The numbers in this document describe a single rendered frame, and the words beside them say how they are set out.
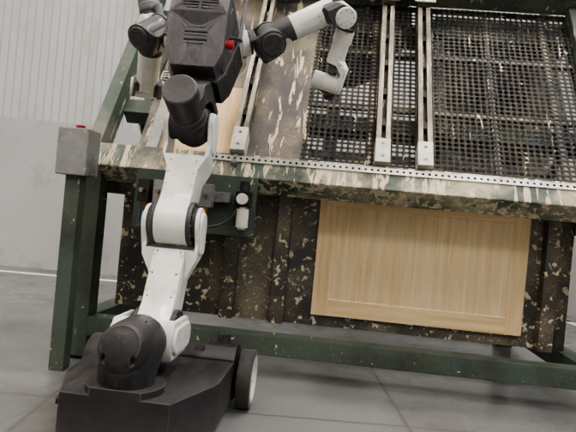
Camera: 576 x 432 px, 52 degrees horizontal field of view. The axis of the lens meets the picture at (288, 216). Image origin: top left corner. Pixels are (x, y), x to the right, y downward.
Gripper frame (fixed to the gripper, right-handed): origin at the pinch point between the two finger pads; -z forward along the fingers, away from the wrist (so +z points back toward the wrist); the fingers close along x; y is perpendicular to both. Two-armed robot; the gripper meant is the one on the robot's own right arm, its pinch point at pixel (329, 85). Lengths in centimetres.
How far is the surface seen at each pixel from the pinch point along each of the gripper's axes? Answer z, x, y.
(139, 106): -11, -16, 86
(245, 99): -2.7, -8.7, 36.1
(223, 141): 8, -27, 43
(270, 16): -42, 32, 33
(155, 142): 13, -29, 71
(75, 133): 41, -26, 93
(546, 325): 13, -91, -99
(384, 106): -9.0, -6.9, -24.5
